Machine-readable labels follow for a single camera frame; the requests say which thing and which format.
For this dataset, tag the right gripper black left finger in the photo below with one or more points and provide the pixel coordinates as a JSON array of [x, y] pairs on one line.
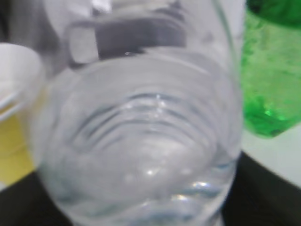
[[26, 203]]

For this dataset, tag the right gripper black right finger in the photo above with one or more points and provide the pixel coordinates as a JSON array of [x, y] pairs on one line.
[[260, 198]]

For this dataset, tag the clear water bottle green label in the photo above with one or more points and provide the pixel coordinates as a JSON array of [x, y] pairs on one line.
[[143, 127]]

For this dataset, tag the yellow paper cup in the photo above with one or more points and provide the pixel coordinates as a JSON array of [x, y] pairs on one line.
[[21, 77]]

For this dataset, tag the green soda bottle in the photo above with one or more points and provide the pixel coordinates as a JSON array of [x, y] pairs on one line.
[[271, 66]]

